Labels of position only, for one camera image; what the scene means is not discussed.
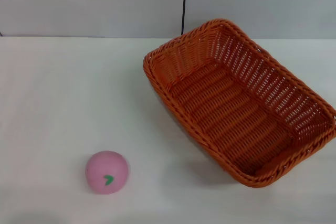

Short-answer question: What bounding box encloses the pink peach toy ball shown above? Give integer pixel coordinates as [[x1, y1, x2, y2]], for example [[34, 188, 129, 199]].
[[85, 151, 130, 196]]

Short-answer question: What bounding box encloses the black vertical wall strip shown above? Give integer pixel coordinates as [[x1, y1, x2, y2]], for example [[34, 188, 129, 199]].
[[181, 0, 188, 36]]

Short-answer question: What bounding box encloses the orange woven plastic basket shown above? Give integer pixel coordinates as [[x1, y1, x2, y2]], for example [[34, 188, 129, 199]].
[[143, 18, 336, 188]]

